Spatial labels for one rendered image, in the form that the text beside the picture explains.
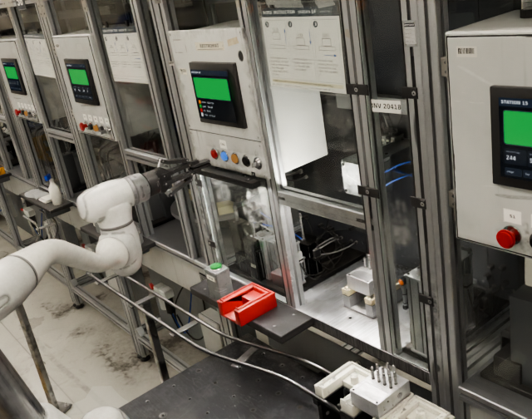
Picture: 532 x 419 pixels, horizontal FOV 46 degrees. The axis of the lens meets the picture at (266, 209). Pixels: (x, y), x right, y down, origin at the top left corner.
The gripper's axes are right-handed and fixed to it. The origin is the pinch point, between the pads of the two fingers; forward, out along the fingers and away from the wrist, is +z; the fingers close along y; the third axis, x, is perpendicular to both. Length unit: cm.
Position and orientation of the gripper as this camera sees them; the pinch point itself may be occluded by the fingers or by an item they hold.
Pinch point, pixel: (199, 165)
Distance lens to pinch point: 204.2
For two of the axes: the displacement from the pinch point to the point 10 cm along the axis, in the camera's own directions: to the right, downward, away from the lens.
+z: 7.7, -3.5, 5.4
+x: -6.2, -2.0, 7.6
